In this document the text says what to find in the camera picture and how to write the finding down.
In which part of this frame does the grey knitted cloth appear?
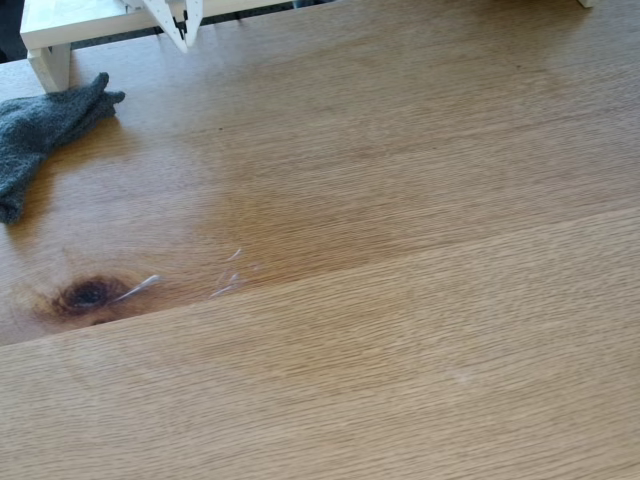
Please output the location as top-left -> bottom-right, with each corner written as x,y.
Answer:
0,72 -> 127,225

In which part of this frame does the white wooden platform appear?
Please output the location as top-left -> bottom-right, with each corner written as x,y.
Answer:
19,0 -> 296,93

